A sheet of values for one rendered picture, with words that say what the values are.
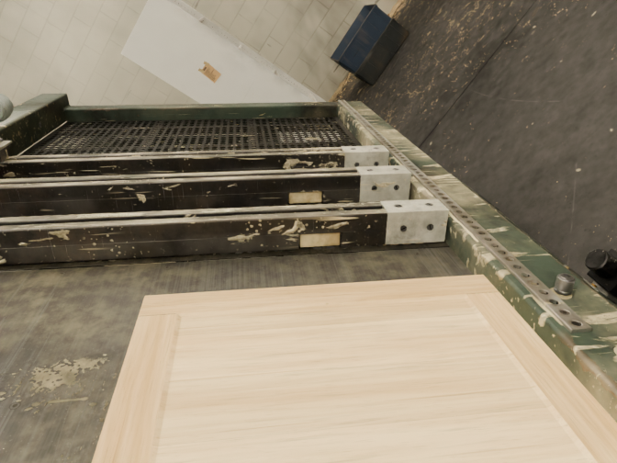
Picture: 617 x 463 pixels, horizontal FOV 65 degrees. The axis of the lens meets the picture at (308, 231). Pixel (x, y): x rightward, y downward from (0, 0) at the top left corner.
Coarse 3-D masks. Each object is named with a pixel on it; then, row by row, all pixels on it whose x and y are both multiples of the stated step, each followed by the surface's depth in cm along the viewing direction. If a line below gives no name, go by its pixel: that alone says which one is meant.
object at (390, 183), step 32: (0, 192) 105; (32, 192) 106; (64, 192) 107; (96, 192) 108; (128, 192) 108; (160, 192) 109; (192, 192) 110; (224, 192) 111; (256, 192) 112; (288, 192) 113; (352, 192) 116; (384, 192) 117
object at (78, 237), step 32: (0, 224) 88; (32, 224) 87; (64, 224) 87; (96, 224) 87; (128, 224) 88; (160, 224) 88; (192, 224) 89; (224, 224) 90; (256, 224) 91; (288, 224) 92; (320, 224) 93; (352, 224) 94; (384, 224) 94; (416, 224) 95; (0, 256) 87; (32, 256) 88; (64, 256) 89; (96, 256) 89; (128, 256) 90
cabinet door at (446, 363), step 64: (192, 320) 71; (256, 320) 71; (320, 320) 71; (384, 320) 71; (448, 320) 71; (512, 320) 71; (128, 384) 58; (192, 384) 59; (256, 384) 59; (320, 384) 59; (384, 384) 59; (448, 384) 59; (512, 384) 59; (576, 384) 59; (128, 448) 50; (192, 448) 50; (256, 448) 50; (320, 448) 51; (384, 448) 51; (448, 448) 51; (512, 448) 51; (576, 448) 51
